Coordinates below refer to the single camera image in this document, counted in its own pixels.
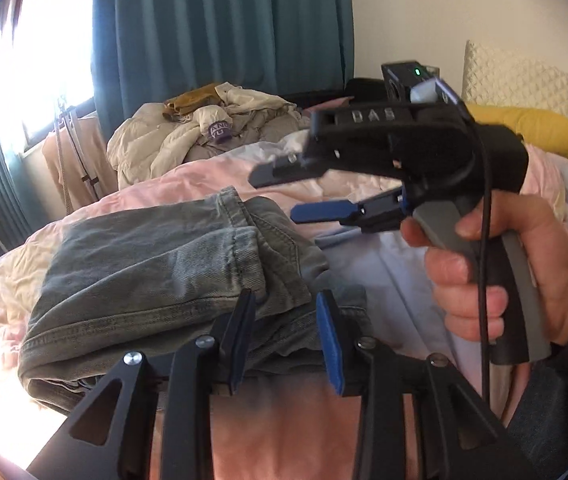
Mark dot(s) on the white garment purple print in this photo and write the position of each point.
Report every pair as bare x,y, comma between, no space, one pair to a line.
216,127

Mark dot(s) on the light blue cloth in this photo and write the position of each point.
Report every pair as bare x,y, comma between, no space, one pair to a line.
394,280

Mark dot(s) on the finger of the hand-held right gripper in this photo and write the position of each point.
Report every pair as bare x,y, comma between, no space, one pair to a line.
324,211
284,170

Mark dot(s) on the person's right forearm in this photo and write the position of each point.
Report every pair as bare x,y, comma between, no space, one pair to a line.
564,400

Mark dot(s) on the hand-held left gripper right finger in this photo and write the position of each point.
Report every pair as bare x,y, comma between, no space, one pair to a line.
329,340

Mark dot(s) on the yellow plush toy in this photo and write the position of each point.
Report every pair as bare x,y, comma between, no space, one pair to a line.
524,125

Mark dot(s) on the blue denim jeans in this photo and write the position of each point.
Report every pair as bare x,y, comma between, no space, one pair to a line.
139,270

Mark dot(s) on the wide teal curtain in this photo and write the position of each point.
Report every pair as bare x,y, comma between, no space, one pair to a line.
214,20

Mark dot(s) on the cream crumpled duvet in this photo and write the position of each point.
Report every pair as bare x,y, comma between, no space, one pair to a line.
154,135

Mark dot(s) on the person's right hand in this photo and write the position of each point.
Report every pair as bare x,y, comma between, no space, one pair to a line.
554,270

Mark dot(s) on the window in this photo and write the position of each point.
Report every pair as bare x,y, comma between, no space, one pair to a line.
49,35

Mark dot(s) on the mustard yellow garment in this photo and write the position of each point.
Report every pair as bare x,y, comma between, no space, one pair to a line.
191,100

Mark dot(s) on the pink bed blanket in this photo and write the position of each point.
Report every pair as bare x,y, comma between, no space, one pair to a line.
274,435

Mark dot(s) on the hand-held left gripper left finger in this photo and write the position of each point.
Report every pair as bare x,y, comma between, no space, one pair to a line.
238,357

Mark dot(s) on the white quilted pillow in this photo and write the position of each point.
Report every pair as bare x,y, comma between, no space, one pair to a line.
514,80

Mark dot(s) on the black sofa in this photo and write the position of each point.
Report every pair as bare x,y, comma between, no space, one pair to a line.
364,91

